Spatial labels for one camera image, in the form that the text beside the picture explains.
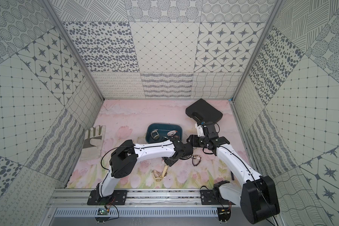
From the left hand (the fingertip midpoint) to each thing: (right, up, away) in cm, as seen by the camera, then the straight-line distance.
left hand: (169, 161), depth 82 cm
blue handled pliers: (+37, -8, -1) cm, 38 cm away
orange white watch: (+1, +15, +16) cm, 22 cm away
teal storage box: (-5, +17, +22) cm, 28 cm away
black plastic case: (+24, +31, +25) cm, 46 cm away
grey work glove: (-52, +7, +11) cm, 54 cm away
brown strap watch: (-10, +12, +13) cm, 20 cm away
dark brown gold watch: (+16, +2, +4) cm, 17 cm away
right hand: (+14, +11, +2) cm, 18 cm away
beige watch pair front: (-7, -8, -1) cm, 10 cm away
